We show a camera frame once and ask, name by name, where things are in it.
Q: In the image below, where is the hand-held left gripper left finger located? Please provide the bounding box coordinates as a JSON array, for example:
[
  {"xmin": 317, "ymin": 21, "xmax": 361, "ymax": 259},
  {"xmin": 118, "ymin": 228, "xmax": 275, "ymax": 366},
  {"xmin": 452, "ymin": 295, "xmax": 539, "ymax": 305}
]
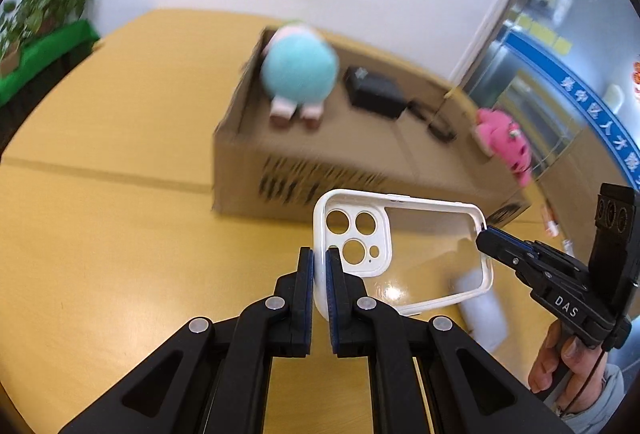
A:
[{"xmin": 59, "ymin": 246, "xmax": 316, "ymax": 434}]

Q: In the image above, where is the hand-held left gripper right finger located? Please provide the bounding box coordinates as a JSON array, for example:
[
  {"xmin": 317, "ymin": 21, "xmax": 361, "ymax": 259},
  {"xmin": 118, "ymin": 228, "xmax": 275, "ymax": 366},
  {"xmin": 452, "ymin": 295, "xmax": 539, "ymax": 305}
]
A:
[{"xmin": 325, "ymin": 246, "xmax": 576, "ymax": 434}]

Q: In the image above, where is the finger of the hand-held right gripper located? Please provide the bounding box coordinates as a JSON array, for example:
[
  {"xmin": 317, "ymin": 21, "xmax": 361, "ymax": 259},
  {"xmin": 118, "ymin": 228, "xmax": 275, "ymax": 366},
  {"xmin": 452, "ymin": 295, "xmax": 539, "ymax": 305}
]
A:
[{"xmin": 475, "ymin": 225, "xmax": 587, "ymax": 289}]

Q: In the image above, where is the white phone case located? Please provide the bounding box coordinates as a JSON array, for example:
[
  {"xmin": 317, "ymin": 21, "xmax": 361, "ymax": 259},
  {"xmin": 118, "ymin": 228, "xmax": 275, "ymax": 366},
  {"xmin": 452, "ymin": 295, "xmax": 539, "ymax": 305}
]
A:
[{"xmin": 312, "ymin": 189, "xmax": 496, "ymax": 322}]

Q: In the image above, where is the cardboard box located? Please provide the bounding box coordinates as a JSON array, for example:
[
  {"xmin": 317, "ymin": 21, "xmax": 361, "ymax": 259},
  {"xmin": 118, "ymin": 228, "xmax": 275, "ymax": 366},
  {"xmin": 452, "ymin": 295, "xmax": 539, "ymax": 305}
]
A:
[{"xmin": 211, "ymin": 26, "xmax": 533, "ymax": 225}]

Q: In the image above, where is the green-haired plush toy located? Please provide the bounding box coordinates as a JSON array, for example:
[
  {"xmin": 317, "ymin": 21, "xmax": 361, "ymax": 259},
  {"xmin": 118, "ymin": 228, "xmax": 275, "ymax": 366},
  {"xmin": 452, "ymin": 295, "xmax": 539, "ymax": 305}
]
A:
[{"xmin": 260, "ymin": 21, "xmax": 341, "ymax": 130}]

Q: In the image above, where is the person's right forearm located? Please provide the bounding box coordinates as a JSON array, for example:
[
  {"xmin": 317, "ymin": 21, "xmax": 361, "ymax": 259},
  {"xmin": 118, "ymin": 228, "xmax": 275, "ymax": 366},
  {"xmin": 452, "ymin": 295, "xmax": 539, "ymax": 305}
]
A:
[{"xmin": 554, "ymin": 363, "xmax": 629, "ymax": 434}]

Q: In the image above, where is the wooden desktop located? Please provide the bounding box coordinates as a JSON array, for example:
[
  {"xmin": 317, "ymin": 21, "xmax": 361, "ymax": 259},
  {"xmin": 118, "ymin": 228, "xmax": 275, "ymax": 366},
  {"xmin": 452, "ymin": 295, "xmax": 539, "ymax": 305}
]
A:
[{"xmin": 0, "ymin": 9, "xmax": 591, "ymax": 434}]

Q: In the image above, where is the person's right hand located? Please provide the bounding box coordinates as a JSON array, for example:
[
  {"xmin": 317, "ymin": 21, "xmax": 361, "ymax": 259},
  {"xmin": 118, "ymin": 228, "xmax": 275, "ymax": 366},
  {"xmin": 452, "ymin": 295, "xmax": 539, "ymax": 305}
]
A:
[{"xmin": 528, "ymin": 321, "xmax": 608, "ymax": 416}]

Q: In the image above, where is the small red white item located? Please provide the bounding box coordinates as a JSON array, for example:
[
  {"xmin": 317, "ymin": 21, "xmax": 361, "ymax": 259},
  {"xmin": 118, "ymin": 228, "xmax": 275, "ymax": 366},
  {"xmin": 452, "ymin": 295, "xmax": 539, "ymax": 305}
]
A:
[{"xmin": 542, "ymin": 206, "xmax": 562, "ymax": 237}]

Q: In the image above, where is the pink plush toy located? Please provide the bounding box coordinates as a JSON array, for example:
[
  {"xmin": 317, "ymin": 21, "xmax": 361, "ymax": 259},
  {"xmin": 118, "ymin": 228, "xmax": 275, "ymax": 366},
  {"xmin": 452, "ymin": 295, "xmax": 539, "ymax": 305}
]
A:
[{"xmin": 472, "ymin": 108, "xmax": 535, "ymax": 189}]

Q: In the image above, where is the blue banner strip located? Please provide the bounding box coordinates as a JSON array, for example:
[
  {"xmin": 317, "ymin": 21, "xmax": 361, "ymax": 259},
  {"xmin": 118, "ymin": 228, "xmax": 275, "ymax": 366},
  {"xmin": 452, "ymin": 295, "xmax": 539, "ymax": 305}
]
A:
[{"xmin": 502, "ymin": 26, "xmax": 640, "ymax": 195}]

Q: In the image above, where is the black power adapter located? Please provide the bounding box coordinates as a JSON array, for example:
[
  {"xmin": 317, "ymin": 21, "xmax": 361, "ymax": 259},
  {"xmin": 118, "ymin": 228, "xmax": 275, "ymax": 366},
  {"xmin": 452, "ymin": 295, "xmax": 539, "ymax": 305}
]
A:
[{"xmin": 345, "ymin": 65, "xmax": 408, "ymax": 121}]

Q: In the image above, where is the row of yellow notes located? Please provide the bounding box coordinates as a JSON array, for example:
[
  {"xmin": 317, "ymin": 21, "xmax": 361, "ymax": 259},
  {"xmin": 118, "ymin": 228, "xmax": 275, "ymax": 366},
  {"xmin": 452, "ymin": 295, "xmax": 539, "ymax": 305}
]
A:
[{"xmin": 515, "ymin": 11, "xmax": 573, "ymax": 56}]

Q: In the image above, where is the green table cloth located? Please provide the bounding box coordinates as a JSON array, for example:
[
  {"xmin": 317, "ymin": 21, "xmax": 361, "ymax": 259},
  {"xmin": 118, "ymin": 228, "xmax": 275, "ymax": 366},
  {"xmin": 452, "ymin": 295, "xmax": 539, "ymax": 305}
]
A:
[{"xmin": 0, "ymin": 19, "xmax": 101, "ymax": 107}]

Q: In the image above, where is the black cable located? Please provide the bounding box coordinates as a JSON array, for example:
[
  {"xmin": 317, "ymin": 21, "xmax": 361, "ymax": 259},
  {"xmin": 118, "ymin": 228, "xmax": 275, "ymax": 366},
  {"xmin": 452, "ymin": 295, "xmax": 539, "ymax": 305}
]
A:
[{"xmin": 407, "ymin": 99, "xmax": 457, "ymax": 143}]

